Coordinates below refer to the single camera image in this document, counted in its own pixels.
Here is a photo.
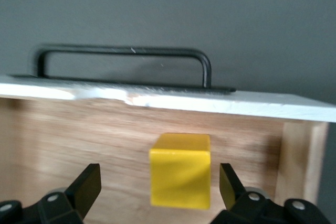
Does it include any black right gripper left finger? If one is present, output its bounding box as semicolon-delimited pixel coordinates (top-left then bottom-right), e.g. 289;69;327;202
0;163;102;224

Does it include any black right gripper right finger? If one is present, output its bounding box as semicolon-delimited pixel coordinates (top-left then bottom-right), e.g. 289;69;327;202
212;163;329;224

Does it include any white-fronted wooden drawer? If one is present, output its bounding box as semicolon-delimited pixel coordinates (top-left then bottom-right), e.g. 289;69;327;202
0;73;336;224

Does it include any yellow wooden block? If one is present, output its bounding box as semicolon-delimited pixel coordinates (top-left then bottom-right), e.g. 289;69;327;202
149;133;212;210

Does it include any black metal drawer handle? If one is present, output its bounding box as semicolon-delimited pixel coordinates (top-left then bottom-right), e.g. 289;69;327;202
7;42;237;95

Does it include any gray table mat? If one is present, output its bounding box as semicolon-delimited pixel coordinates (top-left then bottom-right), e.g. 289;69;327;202
0;0;336;110

